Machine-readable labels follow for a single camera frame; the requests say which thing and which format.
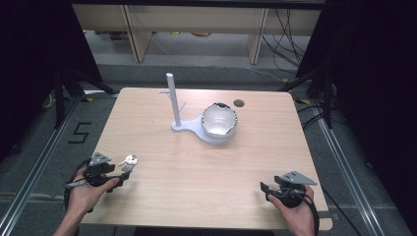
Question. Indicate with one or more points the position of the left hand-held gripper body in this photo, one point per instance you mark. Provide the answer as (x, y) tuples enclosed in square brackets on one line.
[(97, 172)]

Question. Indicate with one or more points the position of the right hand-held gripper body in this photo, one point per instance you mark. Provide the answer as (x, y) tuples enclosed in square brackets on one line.
[(292, 191)]

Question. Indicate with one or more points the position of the silver white jewellery piece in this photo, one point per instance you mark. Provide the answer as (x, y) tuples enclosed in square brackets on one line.
[(128, 163)]

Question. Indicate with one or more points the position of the person's right hand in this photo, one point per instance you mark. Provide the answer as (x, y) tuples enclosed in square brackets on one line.
[(295, 216)]

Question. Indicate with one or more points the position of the person's left hand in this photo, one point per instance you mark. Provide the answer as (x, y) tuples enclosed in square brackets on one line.
[(86, 196)]

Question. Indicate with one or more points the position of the silver shell-shaped bowl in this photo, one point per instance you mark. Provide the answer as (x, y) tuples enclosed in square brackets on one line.
[(219, 120)]

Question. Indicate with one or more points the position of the dark round table grommet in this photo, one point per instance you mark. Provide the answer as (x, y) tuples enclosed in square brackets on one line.
[(239, 103)]

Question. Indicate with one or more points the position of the white jewellery tree stand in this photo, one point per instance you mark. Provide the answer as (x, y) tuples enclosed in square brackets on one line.
[(176, 105)]

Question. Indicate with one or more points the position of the black metal stand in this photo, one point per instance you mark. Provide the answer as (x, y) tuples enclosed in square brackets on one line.
[(323, 88), (67, 88)]

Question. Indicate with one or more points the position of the black curtain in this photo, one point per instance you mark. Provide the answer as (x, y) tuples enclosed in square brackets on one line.
[(36, 65), (370, 98)]

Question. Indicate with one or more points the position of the light wooden desk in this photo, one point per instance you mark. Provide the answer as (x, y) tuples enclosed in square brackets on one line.
[(196, 20)]

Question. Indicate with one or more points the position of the aluminium floor rail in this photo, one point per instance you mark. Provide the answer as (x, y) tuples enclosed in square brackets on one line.
[(36, 164), (347, 170)]

